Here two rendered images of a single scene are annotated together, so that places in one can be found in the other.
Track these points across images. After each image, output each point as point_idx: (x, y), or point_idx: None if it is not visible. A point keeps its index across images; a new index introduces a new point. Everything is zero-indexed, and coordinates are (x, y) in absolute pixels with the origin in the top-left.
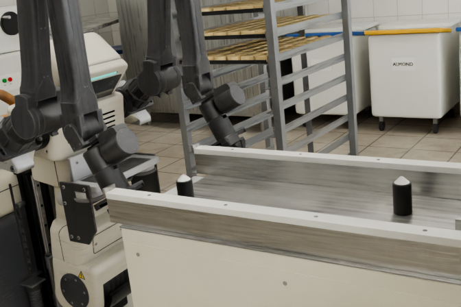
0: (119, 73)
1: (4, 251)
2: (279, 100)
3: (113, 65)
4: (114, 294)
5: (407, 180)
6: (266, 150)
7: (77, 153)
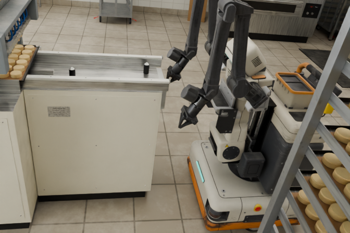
0: None
1: (252, 114)
2: (263, 216)
3: (228, 56)
4: (209, 138)
5: (70, 68)
6: (135, 79)
7: None
